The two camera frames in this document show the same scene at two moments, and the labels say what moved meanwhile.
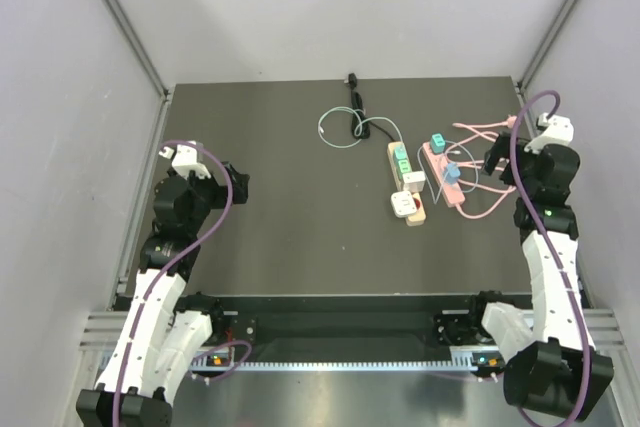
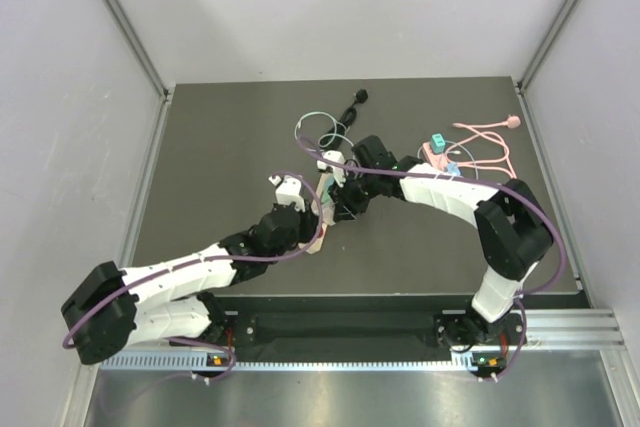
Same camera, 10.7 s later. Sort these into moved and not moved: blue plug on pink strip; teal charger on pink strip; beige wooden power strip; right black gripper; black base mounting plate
Moved: right black gripper; beige wooden power strip
Not moved: teal charger on pink strip; black base mounting plate; blue plug on pink strip
